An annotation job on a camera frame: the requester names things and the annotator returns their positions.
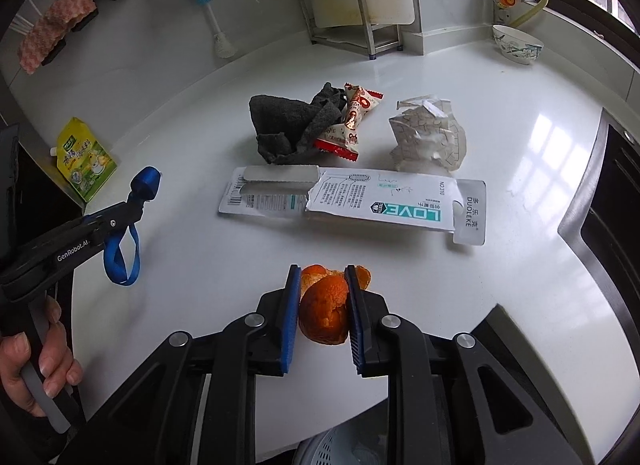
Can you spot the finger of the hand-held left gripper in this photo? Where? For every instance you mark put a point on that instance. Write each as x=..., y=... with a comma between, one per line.
x=115, y=212

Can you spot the yellow green seasoning pouch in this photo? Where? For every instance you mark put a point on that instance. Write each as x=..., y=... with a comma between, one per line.
x=85, y=160

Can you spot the person's left hand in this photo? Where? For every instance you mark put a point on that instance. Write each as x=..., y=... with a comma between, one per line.
x=12, y=360

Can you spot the grey perforated trash basket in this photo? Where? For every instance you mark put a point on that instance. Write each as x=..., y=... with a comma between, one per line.
x=340, y=445

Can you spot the pink wavy sponge cloth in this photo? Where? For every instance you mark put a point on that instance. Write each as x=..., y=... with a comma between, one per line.
x=55, y=27

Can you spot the metal board rack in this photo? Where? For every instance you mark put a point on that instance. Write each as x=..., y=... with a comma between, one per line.
x=370, y=35

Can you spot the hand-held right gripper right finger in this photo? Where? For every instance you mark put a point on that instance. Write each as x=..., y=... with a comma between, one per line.
x=352, y=325

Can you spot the dark grey cloth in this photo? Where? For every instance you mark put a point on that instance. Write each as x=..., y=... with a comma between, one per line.
x=285, y=120

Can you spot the blue ribbon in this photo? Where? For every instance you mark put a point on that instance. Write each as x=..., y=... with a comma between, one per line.
x=111, y=254

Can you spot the red and white snack wrapper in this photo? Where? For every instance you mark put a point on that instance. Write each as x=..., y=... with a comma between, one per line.
x=352, y=120

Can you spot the black kitchen sink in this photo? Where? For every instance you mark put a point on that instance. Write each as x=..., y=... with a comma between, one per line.
x=610, y=205

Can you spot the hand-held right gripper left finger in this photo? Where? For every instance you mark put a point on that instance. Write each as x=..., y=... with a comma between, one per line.
x=292, y=325

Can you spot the white patterned bowl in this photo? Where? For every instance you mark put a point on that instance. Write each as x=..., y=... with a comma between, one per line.
x=517, y=47

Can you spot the orange peel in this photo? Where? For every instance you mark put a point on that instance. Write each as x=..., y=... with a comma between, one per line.
x=325, y=310

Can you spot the blue and white bottle brush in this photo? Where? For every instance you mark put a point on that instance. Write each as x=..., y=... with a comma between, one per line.
x=212, y=20

